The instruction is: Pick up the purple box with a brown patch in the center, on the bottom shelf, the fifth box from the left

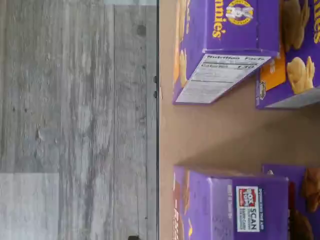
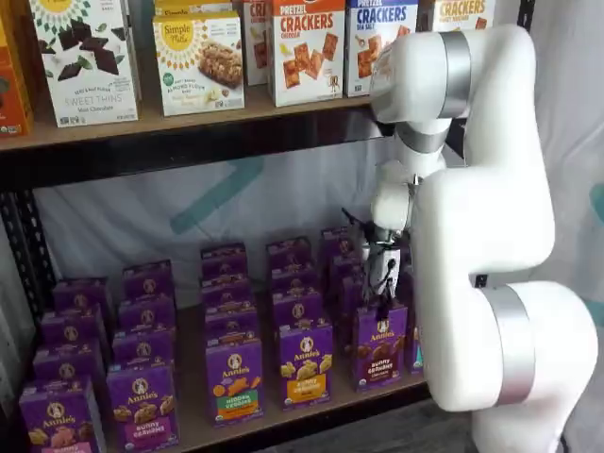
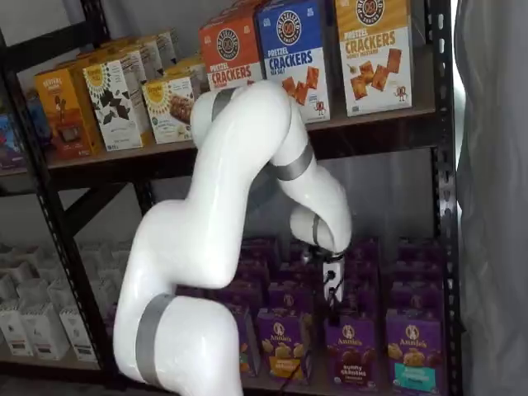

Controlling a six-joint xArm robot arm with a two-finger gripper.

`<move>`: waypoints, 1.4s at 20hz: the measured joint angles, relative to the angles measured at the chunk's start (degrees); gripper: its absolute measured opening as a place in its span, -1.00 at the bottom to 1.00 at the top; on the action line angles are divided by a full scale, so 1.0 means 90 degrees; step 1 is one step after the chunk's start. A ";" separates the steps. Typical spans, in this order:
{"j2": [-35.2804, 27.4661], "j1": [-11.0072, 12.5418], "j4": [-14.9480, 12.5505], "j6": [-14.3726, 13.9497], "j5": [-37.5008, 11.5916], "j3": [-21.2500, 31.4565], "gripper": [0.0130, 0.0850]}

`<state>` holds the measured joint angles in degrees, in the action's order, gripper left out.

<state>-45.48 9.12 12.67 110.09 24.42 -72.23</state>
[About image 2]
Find black perforated shelf post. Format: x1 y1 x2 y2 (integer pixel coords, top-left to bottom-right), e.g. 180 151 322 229
0 188 60 350

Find purple box with orange label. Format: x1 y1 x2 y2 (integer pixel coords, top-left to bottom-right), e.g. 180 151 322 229
277 321 334 412

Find black upper shelf beam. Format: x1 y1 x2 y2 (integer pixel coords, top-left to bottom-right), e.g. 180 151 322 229
0 106 468 193

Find yellow Simple Mills box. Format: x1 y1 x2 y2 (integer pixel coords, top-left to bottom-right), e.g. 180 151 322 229
153 0 235 19

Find purple Hidden Veggies box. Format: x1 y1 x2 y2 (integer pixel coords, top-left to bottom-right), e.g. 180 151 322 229
205 335 266 429

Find orange snack box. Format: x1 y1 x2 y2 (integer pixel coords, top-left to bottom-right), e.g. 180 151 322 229
0 11 35 139

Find purple box with teal label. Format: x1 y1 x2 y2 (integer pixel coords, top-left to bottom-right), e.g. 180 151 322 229
404 325 426 378

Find purple box with magenta label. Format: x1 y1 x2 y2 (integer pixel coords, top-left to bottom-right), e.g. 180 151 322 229
106 359 181 450

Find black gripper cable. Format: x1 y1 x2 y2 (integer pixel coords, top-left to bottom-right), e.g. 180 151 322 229
366 259 396 303

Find yellow crackers box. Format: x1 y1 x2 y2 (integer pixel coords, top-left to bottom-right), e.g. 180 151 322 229
431 0 496 37

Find purple chocolate Bunny Grahams box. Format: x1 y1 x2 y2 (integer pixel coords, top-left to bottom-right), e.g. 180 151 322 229
351 303 410 394

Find purple Annie's snack box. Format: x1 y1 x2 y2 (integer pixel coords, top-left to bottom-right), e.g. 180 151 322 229
116 292 176 334
340 276 368 350
269 262 318 294
203 301 260 327
110 326 176 372
400 271 417 327
122 258 175 301
205 319 261 344
199 242 248 263
201 282 256 308
201 258 251 288
51 276 115 318
272 287 327 331
264 236 312 271
40 304 112 353
329 254 364 303
31 338 108 388
320 226 365 260

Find purple box with pink label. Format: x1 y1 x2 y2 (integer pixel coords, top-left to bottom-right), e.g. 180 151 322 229
18 376 106 453

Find blue sea salt crackers box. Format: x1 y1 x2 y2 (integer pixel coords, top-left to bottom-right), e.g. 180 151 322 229
344 0 420 99

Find black lower shelf beam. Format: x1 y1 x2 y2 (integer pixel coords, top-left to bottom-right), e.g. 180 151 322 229
207 385 433 453

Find narrow pretzel crackers box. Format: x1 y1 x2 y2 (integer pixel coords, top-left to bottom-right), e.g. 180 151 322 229
242 0 274 87

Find cheddar pretzel crackers box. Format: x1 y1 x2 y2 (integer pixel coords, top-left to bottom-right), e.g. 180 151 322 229
266 0 345 108

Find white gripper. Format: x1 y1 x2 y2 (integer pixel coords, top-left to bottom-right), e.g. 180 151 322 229
361 238 403 323

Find upper wooden shelf board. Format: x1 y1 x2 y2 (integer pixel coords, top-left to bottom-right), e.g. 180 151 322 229
0 84 393 153

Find black shelf beam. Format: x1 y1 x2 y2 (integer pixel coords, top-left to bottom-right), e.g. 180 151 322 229
207 385 433 453
0 106 468 193

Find white Sweet Thins box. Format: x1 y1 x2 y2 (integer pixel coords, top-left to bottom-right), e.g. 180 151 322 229
27 0 141 128

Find Simple Mills bar box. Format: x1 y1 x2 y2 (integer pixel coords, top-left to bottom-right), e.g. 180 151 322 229
151 9 245 117

